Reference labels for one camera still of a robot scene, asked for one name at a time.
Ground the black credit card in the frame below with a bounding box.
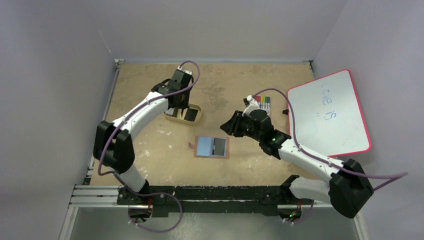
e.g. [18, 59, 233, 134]
[184, 108, 199, 122]
[212, 137, 227, 157]

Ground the pink leather card holder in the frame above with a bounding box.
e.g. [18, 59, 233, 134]
[188, 136, 230, 159]

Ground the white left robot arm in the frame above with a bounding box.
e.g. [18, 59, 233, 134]
[93, 68, 199, 205]

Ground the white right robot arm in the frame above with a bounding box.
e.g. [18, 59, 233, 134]
[220, 96, 374, 219]

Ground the pack of coloured markers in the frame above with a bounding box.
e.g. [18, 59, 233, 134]
[254, 95, 271, 115]

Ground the beige oval plastic tray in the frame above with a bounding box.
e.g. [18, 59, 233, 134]
[164, 103, 202, 126]

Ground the pink framed whiteboard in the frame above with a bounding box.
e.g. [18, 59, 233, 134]
[287, 69, 372, 157]

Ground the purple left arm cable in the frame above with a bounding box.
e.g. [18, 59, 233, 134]
[97, 60, 201, 233]

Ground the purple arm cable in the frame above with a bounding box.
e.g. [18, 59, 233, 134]
[253, 88, 408, 193]
[97, 60, 201, 233]

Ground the aluminium frame rail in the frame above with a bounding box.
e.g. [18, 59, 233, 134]
[70, 185, 313, 210]

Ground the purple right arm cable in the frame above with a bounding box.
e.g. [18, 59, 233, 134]
[253, 88, 408, 193]

